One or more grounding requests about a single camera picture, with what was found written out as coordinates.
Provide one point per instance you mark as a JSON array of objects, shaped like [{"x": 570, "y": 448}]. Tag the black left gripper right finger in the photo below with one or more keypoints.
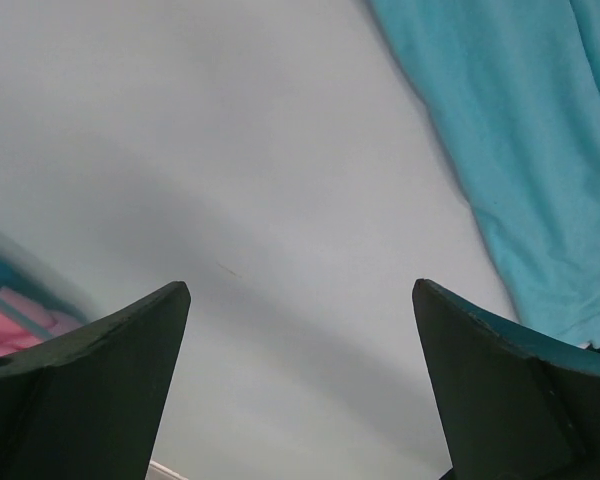
[{"x": 513, "y": 403}]

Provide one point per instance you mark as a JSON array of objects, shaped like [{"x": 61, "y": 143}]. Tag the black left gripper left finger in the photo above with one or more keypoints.
[{"x": 88, "y": 404}]

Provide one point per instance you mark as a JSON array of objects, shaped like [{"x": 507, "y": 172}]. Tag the teal t-shirt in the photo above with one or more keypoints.
[{"x": 513, "y": 92}]

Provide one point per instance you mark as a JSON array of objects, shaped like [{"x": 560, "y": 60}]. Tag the pink t-shirt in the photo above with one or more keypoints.
[{"x": 25, "y": 323}]

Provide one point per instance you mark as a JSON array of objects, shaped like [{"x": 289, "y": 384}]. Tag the grey-blue plastic basket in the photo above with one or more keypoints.
[{"x": 24, "y": 273}]

